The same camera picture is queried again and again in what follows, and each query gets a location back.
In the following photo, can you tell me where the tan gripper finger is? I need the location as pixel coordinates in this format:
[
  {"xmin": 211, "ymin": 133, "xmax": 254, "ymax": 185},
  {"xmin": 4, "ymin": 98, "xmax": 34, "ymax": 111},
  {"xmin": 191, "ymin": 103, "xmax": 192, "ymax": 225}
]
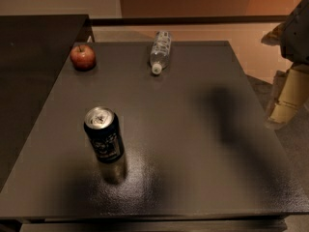
[
  {"xmin": 261, "ymin": 23, "xmax": 285, "ymax": 46},
  {"xmin": 265, "ymin": 63, "xmax": 309, "ymax": 130}
]

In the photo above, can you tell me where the clear plastic water bottle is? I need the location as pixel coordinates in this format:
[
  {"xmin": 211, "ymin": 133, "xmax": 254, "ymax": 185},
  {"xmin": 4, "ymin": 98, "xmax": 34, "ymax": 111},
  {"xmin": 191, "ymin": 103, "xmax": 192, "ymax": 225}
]
[{"xmin": 150, "ymin": 31, "xmax": 172, "ymax": 75}]

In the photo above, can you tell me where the dark blue pepsi can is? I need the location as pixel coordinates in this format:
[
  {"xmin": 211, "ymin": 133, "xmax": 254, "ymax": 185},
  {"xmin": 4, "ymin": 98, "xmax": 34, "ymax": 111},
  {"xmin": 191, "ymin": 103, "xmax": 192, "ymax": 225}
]
[{"xmin": 84, "ymin": 106, "xmax": 124, "ymax": 163}]

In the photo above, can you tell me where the red apple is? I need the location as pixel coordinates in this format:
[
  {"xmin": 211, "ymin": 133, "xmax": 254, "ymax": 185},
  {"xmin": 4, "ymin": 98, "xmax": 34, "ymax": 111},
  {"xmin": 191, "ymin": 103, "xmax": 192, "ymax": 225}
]
[{"xmin": 70, "ymin": 44, "xmax": 97, "ymax": 71}]

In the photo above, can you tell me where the dark side table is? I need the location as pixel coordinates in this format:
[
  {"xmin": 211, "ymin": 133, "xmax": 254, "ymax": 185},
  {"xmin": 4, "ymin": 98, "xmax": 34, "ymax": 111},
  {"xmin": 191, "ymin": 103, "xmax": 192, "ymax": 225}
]
[{"xmin": 0, "ymin": 14, "xmax": 93, "ymax": 190}]

